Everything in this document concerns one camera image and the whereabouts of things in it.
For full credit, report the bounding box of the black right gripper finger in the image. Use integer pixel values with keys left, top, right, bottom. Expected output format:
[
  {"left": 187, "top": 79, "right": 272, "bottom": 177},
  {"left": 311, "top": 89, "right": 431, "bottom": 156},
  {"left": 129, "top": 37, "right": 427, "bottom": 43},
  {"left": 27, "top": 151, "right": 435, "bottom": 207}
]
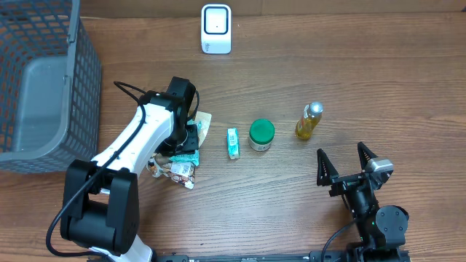
[
  {"left": 317, "top": 148, "right": 339, "bottom": 186},
  {"left": 358, "top": 142, "right": 377, "bottom": 170}
]

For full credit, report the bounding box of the teal snack packet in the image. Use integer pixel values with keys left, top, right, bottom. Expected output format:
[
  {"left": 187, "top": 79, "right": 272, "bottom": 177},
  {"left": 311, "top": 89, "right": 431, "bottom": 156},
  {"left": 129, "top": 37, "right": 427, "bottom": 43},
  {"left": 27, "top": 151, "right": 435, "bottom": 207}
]
[{"left": 169, "top": 119, "right": 203, "bottom": 167}]

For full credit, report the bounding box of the brown snack wrapper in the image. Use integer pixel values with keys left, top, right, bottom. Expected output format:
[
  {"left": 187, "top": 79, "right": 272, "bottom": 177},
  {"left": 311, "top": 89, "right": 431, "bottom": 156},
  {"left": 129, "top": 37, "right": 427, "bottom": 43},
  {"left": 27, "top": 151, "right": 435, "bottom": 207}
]
[{"left": 146, "top": 111, "right": 212, "bottom": 189}]

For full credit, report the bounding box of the teal tissue pack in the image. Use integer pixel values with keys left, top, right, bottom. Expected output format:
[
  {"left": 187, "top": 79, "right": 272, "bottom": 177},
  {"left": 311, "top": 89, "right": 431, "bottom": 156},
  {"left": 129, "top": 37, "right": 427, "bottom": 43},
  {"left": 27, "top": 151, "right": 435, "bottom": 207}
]
[{"left": 226, "top": 127, "right": 240, "bottom": 159}]

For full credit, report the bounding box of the yellow dish soap bottle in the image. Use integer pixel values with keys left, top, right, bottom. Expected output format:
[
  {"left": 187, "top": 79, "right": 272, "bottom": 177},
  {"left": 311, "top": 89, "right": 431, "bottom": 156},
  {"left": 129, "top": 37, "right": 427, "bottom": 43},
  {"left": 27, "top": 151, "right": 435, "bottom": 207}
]
[{"left": 295, "top": 101, "right": 323, "bottom": 140}]

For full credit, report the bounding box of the green lid jar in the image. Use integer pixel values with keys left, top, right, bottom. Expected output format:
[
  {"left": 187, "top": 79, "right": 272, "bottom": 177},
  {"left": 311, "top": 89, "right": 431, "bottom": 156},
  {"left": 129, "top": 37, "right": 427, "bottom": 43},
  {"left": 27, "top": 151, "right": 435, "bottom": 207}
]
[{"left": 248, "top": 119, "right": 275, "bottom": 151}]

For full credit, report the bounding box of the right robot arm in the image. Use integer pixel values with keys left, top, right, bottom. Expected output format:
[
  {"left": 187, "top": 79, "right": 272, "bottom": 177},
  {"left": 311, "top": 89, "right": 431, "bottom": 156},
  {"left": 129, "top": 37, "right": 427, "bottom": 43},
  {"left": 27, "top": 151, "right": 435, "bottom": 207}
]
[{"left": 311, "top": 142, "right": 411, "bottom": 261}]

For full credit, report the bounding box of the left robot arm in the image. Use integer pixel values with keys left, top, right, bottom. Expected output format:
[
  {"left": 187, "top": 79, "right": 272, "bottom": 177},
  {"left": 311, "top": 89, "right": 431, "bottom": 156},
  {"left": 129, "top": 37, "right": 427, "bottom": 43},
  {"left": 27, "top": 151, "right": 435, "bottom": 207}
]
[{"left": 46, "top": 76, "right": 200, "bottom": 261}]

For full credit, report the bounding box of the white barcode scanner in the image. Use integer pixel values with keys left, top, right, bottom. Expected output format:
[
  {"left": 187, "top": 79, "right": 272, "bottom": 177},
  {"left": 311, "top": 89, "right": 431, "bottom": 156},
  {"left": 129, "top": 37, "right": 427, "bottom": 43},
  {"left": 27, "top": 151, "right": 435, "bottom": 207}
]
[{"left": 201, "top": 4, "right": 232, "bottom": 55}]

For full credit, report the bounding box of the grey plastic mesh basket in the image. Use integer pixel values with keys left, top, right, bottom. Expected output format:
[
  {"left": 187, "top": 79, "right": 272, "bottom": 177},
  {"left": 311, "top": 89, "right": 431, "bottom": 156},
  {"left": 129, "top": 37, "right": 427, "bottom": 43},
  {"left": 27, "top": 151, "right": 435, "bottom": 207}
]
[{"left": 1, "top": 0, "right": 101, "bottom": 173}]

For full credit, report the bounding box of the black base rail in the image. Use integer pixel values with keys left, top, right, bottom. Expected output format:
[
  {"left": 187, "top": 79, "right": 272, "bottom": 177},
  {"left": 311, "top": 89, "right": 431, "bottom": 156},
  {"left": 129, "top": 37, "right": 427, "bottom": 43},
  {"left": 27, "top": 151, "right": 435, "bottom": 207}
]
[{"left": 87, "top": 250, "right": 412, "bottom": 262}]

